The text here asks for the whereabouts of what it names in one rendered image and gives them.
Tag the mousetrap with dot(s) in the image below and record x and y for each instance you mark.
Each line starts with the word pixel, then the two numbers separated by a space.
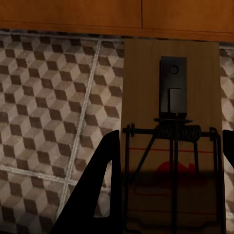
pixel 171 141

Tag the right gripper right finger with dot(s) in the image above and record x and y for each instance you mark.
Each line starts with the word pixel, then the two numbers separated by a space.
pixel 228 145

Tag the cabinet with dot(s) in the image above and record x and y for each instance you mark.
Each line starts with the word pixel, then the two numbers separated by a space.
pixel 211 20

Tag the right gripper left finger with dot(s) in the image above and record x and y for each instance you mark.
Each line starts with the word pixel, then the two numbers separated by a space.
pixel 77 217

